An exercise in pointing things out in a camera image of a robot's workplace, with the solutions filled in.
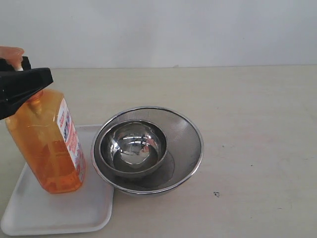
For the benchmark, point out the white rectangular plastic tray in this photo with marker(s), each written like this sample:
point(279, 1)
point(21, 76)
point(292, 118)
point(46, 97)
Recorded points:
point(32, 211)

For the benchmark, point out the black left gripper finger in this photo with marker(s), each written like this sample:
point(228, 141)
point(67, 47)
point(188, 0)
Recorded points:
point(25, 65)

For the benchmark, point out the steel mesh strainer basket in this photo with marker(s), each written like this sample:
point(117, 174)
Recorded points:
point(185, 149)

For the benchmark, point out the small stainless steel bowl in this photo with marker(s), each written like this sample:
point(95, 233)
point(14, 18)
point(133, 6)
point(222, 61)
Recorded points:
point(133, 148)

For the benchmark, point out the orange pump soap bottle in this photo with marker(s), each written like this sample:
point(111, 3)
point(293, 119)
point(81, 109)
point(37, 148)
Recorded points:
point(44, 132)

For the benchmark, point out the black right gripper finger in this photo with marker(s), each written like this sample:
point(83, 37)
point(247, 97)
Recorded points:
point(16, 87)

